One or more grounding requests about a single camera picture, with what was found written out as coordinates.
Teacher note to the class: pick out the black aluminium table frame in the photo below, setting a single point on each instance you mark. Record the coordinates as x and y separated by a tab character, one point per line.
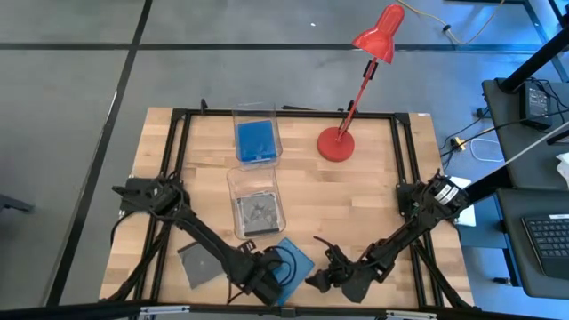
209	113

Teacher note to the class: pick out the black keyboard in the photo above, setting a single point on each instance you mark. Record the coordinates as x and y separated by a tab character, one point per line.
551	244

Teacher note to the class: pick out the white paper sheet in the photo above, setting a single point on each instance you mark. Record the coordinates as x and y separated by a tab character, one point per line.
467	217

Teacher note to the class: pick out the silver metal bracket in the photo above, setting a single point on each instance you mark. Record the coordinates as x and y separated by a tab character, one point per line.
411	314
164	310

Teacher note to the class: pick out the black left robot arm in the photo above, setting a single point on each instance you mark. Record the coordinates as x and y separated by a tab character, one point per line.
200	227

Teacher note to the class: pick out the black power adapter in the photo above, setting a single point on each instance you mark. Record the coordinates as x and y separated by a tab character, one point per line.
535	104

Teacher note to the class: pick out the clear plastic bin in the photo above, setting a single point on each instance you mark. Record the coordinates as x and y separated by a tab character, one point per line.
255	113
249	178

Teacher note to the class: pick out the blue plastic case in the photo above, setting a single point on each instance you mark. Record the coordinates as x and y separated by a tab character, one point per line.
257	140
302	266

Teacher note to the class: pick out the yellow plug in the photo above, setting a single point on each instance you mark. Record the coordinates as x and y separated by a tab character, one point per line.
458	143

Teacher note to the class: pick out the white crumpled paper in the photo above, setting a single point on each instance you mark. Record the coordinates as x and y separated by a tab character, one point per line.
563	169

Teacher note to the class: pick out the dark chair foot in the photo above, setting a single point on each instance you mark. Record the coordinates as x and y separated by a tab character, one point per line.
13	203

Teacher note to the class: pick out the red desk lamp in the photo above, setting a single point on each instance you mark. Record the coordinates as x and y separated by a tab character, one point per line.
335	144

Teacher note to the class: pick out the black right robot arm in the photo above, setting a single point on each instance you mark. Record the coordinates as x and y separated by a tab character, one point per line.
400	235

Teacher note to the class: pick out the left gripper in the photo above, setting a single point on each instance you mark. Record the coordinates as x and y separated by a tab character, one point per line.
258	275

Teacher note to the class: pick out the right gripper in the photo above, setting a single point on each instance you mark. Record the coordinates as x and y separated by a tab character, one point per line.
353	264

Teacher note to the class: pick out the black diagonal pole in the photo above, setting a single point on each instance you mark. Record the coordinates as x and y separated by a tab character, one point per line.
533	62

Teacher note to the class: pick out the dark grey desk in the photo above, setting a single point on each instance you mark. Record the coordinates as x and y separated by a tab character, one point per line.
511	249
502	111

